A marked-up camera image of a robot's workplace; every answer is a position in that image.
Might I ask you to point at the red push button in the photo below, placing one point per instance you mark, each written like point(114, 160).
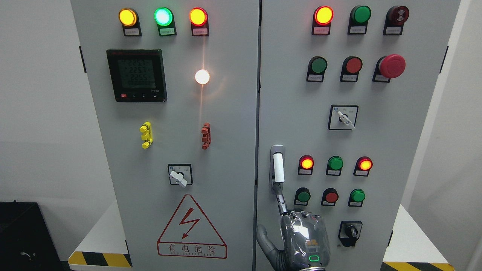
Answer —
point(350, 69)
point(330, 197)

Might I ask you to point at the grey robot hand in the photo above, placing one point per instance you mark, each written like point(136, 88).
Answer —
point(306, 244)

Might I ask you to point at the grey cabinet door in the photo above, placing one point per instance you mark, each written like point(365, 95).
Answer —
point(223, 175)
point(390, 118)

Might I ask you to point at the red lit indicator top right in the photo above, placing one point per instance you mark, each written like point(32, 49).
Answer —
point(322, 18)

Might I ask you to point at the red lit indicator mid left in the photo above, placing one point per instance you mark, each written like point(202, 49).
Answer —
point(306, 164)

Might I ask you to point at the silver cabinet door handle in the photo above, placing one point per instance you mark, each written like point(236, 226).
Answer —
point(277, 177)

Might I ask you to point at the red emergency stop button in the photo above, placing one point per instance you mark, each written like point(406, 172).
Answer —
point(389, 67)

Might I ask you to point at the dark red buzzer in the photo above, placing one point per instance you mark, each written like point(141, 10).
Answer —
point(395, 19)

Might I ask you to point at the green push button lower right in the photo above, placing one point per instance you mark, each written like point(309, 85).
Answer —
point(356, 198)

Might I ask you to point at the green push button upper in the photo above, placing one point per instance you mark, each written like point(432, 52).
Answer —
point(316, 69)

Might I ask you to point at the white selector switch right upper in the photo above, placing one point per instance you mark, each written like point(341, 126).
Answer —
point(343, 117)

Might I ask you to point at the green push button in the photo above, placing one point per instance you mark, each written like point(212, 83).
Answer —
point(356, 198)
point(302, 196)
point(316, 69)

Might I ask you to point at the red plastic clip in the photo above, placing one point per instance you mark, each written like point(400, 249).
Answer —
point(206, 136)

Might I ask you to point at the red push button upper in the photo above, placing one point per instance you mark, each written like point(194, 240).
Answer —
point(350, 69)

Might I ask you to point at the green push button lower left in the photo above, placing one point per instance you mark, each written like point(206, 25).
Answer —
point(302, 196)

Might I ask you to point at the green indicator mid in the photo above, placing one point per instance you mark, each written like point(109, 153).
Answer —
point(334, 166)

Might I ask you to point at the green indicator top right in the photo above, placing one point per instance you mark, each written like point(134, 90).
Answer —
point(358, 20)

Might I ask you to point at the red lit indicator mid right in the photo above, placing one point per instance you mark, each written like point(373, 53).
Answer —
point(363, 166)

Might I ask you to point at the white selector switch left door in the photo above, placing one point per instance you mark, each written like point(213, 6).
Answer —
point(180, 174)

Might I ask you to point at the white lit indicator light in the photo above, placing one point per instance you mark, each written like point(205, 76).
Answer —
point(202, 76)

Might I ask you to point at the red-orange indicator light left door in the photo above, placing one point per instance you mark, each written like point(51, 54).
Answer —
point(199, 22)

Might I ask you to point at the yellow plastic clip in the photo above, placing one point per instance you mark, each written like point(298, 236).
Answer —
point(146, 135)

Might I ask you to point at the yellow indicator light top left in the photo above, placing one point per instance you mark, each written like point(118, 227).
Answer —
point(129, 19)

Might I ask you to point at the grey left cabinet door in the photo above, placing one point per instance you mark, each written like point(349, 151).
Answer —
point(223, 175)

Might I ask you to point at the white platform with hazard stripes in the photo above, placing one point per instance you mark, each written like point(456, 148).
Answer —
point(434, 234)

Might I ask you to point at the grey right cabinet door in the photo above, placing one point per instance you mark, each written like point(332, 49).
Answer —
point(390, 118)

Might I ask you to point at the red push button lower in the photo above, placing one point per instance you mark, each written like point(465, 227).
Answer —
point(330, 197)

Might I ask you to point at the black selector switch bottom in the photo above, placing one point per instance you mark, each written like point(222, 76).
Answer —
point(349, 232)

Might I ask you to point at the red lit indicator mid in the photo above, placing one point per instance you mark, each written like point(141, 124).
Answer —
point(363, 166)
point(306, 164)

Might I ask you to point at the black digital power meter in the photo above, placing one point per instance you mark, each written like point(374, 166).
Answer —
point(137, 75)

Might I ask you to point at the green lit indicator light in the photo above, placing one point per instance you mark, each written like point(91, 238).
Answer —
point(165, 22)

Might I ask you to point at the black box bottom left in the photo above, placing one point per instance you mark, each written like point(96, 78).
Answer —
point(25, 242)

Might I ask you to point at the red triangle danger sign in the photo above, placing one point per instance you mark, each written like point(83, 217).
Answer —
point(190, 233)

